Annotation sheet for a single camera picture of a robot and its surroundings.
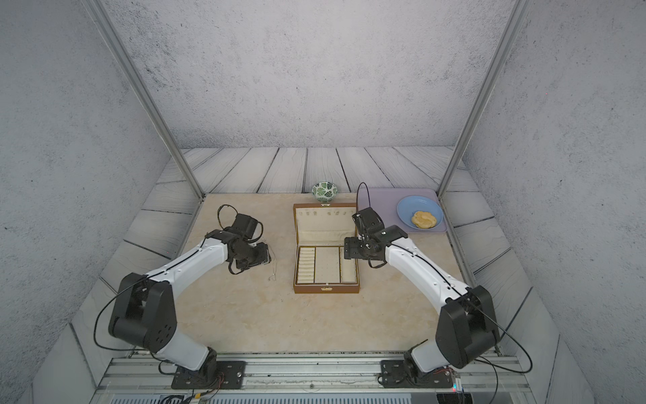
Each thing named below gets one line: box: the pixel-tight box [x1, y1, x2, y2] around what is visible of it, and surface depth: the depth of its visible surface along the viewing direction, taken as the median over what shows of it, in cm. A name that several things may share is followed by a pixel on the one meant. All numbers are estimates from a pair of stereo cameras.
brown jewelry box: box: [292, 202, 361, 294], surface depth 93 cm
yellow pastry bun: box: [411, 210, 438, 229], surface depth 110 cm
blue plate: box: [396, 195, 445, 231], surface depth 115 cm
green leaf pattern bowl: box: [311, 180, 339, 208], surface depth 121 cm
